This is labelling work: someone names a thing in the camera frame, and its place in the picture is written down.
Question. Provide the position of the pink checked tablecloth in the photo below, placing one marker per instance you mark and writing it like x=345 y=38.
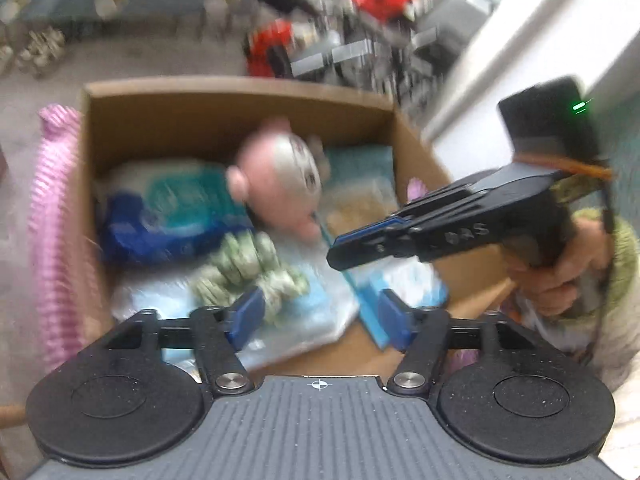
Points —
x=55 y=210

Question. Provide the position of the person's right hand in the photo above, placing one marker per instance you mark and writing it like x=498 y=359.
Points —
x=555 y=285

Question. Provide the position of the black wheelchair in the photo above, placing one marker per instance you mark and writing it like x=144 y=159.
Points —
x=440 y=30

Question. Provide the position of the blue white wipes packet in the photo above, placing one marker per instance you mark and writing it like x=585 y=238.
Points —
x=165 y=210

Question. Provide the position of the light blue face mask packet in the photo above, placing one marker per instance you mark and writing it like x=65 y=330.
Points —
x=320 y=310

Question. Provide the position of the red plastic object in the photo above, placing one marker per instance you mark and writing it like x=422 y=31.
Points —
x=270 y=45

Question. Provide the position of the green white plush toy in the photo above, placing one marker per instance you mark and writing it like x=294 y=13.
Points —
x=240 y=260

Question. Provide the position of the white sneaker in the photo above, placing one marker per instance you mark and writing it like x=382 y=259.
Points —
x=47 y=42
x=32 y=62

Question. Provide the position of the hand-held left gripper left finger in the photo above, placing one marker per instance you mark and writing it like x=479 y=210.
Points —
x=247 y=317

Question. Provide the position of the pink doll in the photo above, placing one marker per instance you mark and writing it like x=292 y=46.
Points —
x=280 y=180

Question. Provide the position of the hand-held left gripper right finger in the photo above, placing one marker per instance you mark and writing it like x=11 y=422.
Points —
x=395 y=320

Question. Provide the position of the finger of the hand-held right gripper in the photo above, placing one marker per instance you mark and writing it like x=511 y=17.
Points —
x=375 y=235
x=380 y=257

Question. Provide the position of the brown cardboard box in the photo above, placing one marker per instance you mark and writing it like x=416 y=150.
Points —
x=200 y=120

